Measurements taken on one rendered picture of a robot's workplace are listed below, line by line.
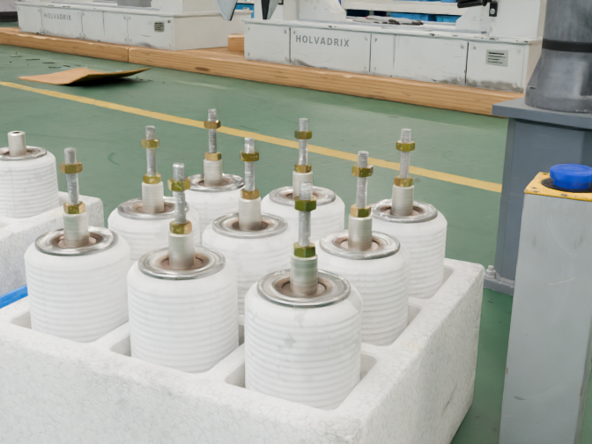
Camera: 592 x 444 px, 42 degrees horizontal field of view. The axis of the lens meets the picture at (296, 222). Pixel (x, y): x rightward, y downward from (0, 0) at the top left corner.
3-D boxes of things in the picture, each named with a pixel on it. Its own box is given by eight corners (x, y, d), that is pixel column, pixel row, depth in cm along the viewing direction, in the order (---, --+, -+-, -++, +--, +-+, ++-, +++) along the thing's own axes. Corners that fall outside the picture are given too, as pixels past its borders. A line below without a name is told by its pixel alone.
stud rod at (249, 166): (243, 211, 78) (242, 137, 76) (253, 210, 78) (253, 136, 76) (246, 214, 77) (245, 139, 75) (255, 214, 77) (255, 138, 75)
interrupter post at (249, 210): (234, 227, 79) (233, 196, 78) (255, 224, 80) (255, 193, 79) (243, 234, 77) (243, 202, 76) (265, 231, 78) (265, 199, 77)
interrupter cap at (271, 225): (201, 223, 80) (201, 217, 79) (269, 214, 83) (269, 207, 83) (228, 246, 73) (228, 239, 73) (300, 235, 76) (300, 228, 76)
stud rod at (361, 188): (356, 233, 72) (358, 152, 70) (353, 229, 73) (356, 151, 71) (366, 233, 72) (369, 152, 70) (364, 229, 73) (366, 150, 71)
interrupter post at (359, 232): (353, 254, 72) (354, 219, 71) (342, 246, 74) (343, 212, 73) (376, 251, 72) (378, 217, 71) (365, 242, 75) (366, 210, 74)
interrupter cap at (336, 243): (339, 267, 68) (339, 260, 68) (307, 240, 75) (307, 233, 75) (415, 256, 71) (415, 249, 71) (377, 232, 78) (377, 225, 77)
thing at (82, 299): (106, 447, 73) (92, 266, 67) (20, 427, 76) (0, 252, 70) (157, 396, 81) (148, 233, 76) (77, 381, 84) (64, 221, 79)
